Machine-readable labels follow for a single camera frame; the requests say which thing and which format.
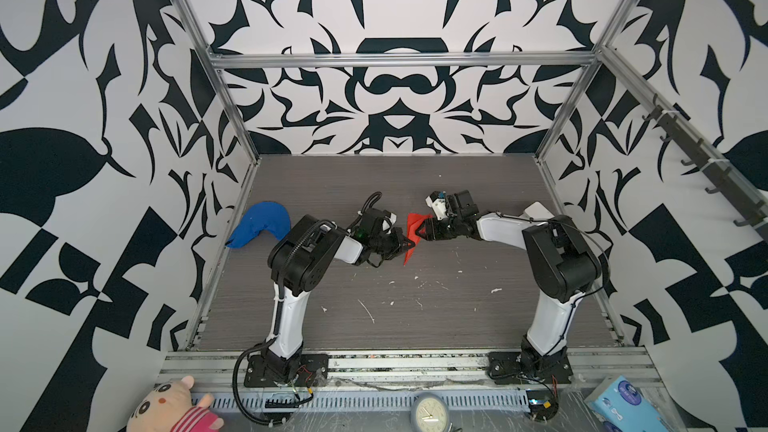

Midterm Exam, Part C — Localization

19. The red square paper sheet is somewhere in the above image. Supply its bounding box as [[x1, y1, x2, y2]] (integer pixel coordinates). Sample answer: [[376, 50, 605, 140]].
[[403, 213, 433, 265]]

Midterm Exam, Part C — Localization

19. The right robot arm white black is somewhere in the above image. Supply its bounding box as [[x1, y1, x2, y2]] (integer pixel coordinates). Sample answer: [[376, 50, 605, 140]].
[[414, 191, 605, 359]]

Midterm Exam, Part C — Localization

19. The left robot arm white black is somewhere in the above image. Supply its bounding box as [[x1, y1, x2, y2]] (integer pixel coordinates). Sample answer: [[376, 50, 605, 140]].
[[265, 208, 415, 362]]

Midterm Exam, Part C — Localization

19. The white rectangular box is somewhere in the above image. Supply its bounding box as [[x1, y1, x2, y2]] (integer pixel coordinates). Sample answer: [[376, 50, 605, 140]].
[[521, 202, 554, 222]]

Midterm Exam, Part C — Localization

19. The blue cloth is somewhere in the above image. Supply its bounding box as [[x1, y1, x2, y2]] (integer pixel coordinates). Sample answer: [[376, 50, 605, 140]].
[[225, 201, 291, 249]]

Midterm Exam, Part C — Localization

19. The round analog clock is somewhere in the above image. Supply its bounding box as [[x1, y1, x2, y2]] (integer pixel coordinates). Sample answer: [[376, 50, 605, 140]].
[[410, 393, 451, 432]]

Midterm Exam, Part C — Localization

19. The blue tissue pack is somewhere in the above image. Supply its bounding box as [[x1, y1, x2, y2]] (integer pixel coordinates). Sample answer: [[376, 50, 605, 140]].
[[584, 375, 669, 432]]

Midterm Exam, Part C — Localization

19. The pink plush toy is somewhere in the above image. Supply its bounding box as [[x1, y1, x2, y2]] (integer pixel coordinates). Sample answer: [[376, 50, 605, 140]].
[[126, 375, 224, 432]]

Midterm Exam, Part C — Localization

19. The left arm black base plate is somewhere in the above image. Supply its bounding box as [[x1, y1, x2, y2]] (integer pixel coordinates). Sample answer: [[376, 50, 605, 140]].
[[243, 351, 329, 388]]

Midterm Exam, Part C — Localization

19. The black cable at left base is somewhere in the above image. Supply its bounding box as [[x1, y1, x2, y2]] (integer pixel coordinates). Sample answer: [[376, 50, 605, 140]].
[[231, 338, 314, 427]]

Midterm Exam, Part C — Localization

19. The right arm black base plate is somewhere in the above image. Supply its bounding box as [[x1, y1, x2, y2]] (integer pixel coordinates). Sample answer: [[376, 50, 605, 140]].
[[486, 351, 573, 385]]

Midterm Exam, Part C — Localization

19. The white slotted cable duct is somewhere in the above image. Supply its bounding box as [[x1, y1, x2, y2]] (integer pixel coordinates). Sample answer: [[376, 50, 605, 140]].
[[241, 389, 530, 413]]

